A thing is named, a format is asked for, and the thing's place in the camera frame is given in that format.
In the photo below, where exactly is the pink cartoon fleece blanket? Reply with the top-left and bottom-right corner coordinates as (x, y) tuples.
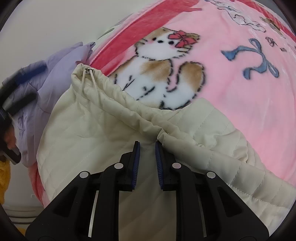
(28, 0), (296, 209)

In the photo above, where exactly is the lavender crumpled cloth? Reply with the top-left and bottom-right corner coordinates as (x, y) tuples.
(4, 42), (95, 167)

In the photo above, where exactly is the yellow garment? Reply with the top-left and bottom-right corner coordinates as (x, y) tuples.
(0, 159), (26, 241)

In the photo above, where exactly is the cream quilted hooded jacket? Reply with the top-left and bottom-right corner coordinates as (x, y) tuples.
(37, 64), (295, 240)

